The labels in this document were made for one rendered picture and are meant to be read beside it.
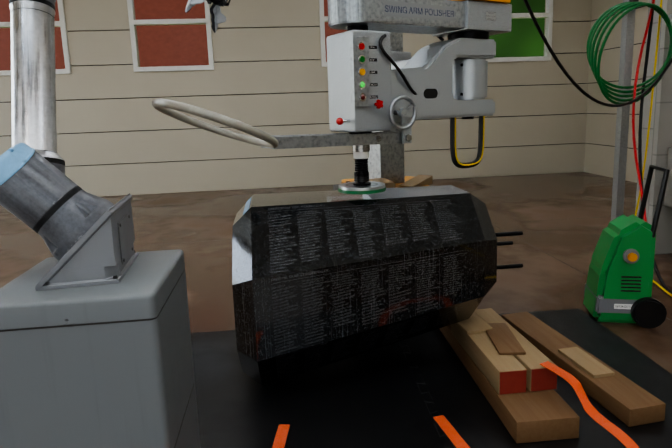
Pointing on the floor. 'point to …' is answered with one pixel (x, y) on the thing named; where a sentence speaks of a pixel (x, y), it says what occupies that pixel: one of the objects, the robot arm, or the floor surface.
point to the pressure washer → (627, 268)
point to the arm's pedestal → (99, 360)
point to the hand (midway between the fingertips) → (199, 23)
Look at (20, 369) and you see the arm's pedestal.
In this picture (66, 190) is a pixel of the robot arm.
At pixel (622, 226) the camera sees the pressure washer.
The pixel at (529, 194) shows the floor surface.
